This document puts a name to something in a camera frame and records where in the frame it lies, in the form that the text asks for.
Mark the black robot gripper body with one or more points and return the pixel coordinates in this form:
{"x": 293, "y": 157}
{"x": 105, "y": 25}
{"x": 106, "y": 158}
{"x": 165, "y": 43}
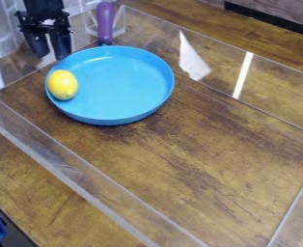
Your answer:
{"x": 43, "y": 16}

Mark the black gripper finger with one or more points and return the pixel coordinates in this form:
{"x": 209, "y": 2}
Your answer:
{"x": 38, "y": 42}
{"x": 62, "y": 43}

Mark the blue round plastic plate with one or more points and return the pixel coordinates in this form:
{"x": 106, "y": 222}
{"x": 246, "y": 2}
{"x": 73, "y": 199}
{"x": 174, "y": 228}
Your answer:
{"x": 126, "y": 83}

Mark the purple eggplant toy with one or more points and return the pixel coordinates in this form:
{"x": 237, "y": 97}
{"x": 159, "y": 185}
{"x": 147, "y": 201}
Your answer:
{"x": 105, "y": 19}

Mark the yellow lemon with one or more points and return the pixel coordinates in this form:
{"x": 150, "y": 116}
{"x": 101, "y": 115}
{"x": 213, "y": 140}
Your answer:
{"x": 63, "y": 84}

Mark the dark baseboard strip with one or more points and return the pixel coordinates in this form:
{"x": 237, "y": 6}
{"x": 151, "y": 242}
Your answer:
{"x": 269, "y": 18}

